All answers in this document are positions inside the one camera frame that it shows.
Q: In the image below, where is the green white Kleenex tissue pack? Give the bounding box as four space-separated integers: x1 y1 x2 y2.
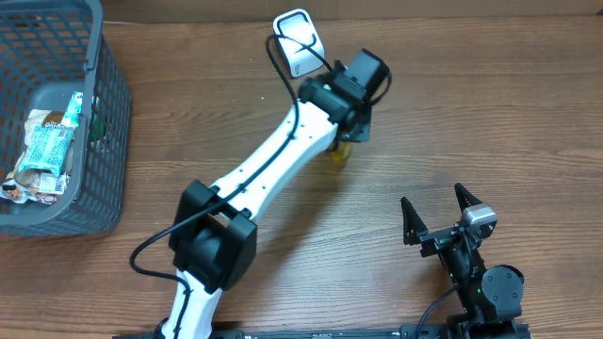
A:
60 91 84 130

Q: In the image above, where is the white labelled snack packet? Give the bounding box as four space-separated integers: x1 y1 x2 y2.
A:
1 169 71 204

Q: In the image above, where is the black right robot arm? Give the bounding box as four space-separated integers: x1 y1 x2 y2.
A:
400 183 530 338

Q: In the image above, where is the white barcode scanner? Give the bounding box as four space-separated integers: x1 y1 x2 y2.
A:
272 8 325 78

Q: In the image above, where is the grey plastic mesh basket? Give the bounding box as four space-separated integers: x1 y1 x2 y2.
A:
1 0 132 236

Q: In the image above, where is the brown cardboard back panel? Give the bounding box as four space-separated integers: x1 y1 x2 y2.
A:
102 0 602 23

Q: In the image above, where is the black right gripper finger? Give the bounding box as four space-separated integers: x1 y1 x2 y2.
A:
454 183 482 211
400 197 429 245

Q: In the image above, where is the yellow oil bottle silver cap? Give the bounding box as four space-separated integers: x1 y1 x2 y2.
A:
327 140 352 164

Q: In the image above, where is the teal snack packet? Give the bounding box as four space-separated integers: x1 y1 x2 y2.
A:
18 126 74 177

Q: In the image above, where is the brown snack packet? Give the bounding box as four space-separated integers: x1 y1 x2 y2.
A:
24 109 65 132

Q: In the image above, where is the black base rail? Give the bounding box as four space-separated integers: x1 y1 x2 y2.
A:
112 324 532 339

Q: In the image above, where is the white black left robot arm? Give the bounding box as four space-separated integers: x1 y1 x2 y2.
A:
154 49 391 338

